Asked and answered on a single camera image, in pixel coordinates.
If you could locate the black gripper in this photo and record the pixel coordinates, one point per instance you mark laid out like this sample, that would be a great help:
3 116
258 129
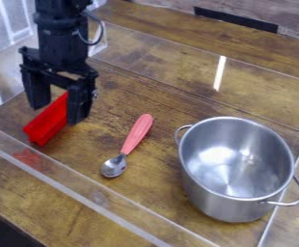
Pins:
57 63

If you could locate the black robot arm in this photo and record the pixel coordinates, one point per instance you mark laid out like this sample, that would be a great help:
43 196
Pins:
60 7

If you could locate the silver steel pot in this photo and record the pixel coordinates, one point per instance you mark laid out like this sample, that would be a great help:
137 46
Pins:
236 167

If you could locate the red rectangular block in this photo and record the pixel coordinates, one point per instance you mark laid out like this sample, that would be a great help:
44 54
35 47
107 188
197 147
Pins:
48 122

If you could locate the clear acrylic front barrier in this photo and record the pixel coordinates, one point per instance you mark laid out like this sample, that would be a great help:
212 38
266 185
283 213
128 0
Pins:
127 213

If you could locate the black strip on table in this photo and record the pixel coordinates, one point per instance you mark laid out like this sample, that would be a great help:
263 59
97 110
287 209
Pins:
239 20

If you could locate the clear acrylic triangle bracket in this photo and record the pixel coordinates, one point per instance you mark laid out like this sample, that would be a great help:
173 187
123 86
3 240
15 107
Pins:
99 40

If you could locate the spoon with pink handle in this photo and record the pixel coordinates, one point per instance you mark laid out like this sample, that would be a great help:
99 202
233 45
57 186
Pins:
115 165

